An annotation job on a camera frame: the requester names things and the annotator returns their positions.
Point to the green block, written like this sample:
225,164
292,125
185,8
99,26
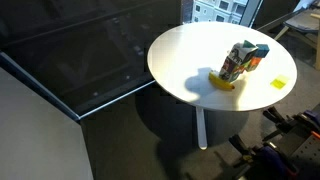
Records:
247,67

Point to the orange block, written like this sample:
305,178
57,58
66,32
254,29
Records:
255,64

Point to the blue block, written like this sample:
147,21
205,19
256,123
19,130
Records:
262,50

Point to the grey cabinet top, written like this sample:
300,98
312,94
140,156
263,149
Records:
36,140

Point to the white table leg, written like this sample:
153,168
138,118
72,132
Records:
201,128

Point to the yellow banana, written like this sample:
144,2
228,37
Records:
220,83

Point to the black clamp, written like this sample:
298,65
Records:
242,144
275,115

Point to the yellow-green sticky note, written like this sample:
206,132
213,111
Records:
279,82

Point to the white window mullion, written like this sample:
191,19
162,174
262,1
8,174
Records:
250,11

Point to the grey chair wooden legs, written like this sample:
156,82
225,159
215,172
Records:
301,22

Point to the black perforated mounting board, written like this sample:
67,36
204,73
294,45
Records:
308,151

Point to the metal window sill rail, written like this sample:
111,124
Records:
100,105

